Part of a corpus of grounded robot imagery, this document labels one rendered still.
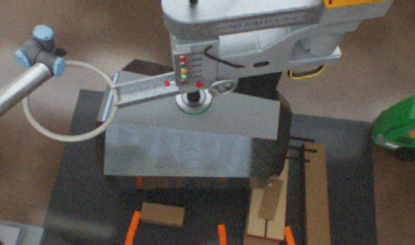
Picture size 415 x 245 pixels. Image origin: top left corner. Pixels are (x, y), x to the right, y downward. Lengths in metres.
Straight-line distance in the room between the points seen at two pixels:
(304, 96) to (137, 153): 1.66
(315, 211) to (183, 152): 1.16
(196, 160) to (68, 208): 1.18
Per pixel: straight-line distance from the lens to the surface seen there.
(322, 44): 2.15
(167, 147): 2.48
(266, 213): 2.95
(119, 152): 2.55
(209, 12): 1.74
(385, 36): 4.18
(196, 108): 2.44
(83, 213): 3.25
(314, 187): 3.21
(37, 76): 2.01
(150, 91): 2.34
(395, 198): 3.53
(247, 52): 2.02
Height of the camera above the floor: 3.09
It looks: 66 degrees down
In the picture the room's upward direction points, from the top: 3 degrees clockwise
